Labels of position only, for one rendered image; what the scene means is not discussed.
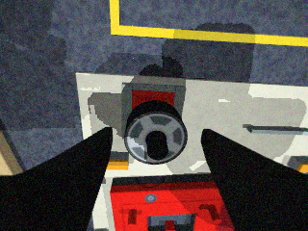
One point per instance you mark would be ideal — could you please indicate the yellow rectangular tape outline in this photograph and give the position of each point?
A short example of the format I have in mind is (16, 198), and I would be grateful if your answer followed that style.
(188, 34)

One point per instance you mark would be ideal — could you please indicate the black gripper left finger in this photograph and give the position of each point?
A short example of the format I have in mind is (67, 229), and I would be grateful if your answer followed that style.
(58, 194)

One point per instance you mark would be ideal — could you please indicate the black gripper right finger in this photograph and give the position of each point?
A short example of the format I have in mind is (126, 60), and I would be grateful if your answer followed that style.
(259, 194)

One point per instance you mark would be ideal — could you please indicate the tan wooden stick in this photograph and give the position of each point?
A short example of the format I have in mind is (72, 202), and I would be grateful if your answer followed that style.
(9, 165)

